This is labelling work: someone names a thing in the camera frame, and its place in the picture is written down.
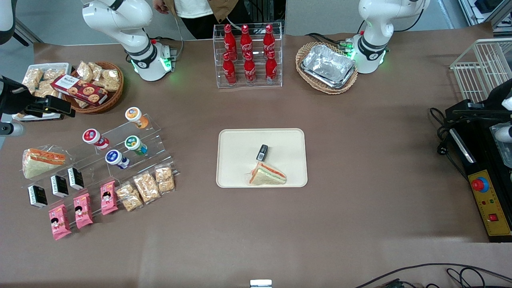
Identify black power cable with plug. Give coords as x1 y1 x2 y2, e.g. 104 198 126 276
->
428 107 469 181

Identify clear acrylic stepped stand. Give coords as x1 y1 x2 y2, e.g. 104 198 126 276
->
21 114 179 225

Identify red cola bottle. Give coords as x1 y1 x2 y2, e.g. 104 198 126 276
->
265 50 278 85
240 25 254 56
222 53 238 86
223 24 238 56
243 52 257 85
263 24 276 54

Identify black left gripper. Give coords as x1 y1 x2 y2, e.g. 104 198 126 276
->
485 78 512 117

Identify cream plastic tray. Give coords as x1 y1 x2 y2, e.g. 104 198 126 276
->
216 128 308 188

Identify green gum jar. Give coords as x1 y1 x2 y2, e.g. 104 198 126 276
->
124 135 148 157

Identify blue gum jar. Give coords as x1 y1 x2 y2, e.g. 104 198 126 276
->
105 149 130 170

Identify wrapped triangle sandwich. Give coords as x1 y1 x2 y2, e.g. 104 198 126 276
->
248 162 288 187
22 148 67 180

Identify dark wicker basket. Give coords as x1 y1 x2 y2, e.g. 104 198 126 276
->
63 61 125 115

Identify orange gum jar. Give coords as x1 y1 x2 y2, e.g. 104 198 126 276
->
124 106 150 130

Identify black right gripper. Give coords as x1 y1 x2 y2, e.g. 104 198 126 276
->
0 76 76 121

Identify aluminium foil tray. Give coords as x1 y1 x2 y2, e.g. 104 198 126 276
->
300 44 357 89

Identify white wire basket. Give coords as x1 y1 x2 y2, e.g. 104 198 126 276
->
450 38 512 105

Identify clear acrylic bottle rack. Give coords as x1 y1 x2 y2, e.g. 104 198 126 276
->
213 22 283 89

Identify metal frame shelf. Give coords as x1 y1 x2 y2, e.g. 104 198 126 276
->
458 0 512 28

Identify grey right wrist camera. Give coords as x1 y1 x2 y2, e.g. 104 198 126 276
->
0 122 25 137

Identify pink snack packet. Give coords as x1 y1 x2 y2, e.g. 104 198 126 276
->
48 204 72 241
73 193 94 230
100 180 119 216

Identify red cookie box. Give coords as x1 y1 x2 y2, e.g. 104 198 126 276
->
50 74 109 107

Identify black floor cables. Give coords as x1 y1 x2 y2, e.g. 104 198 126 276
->
355 263 512 288

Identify black cables at arm base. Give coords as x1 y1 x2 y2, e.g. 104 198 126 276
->
306 32 353 49

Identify black machine with yellow panel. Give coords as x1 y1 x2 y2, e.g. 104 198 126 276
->
445 100 512 243

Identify grey cable at arm base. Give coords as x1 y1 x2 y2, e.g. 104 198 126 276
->
150 14 185 61

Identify clear plastic container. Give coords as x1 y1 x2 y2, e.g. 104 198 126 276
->
490 123 512 169

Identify white rectangular tray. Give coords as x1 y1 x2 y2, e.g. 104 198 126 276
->
11 62 72 121

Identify light wicker basket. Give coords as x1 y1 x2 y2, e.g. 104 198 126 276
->
295 42 359 95

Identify person in brown jacket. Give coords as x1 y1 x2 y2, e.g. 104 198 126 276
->
152 0 241 40

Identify red gum jar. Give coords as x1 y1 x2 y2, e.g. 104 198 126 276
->
82 128 110 151

